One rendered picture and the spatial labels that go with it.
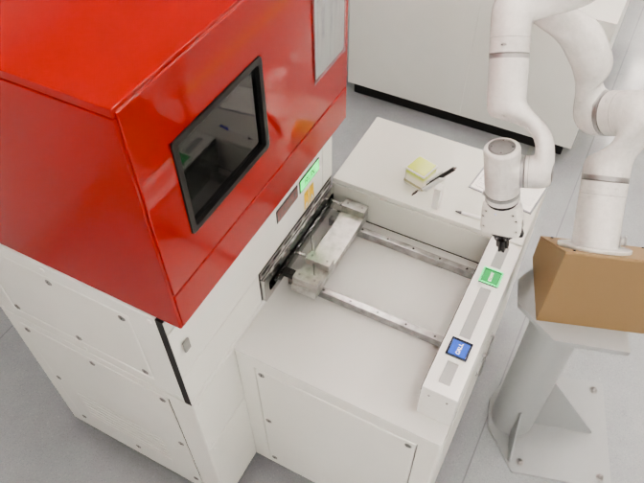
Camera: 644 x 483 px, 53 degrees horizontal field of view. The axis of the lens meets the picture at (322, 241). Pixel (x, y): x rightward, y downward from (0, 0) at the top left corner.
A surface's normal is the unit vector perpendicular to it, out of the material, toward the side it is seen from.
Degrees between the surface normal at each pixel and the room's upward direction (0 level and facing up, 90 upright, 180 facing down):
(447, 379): 0
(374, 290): 0
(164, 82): 90
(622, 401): 0
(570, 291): 90
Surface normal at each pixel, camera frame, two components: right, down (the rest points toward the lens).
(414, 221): -0.46, 0.68
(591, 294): -0.16, 0.75
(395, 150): -0.01, -0.65
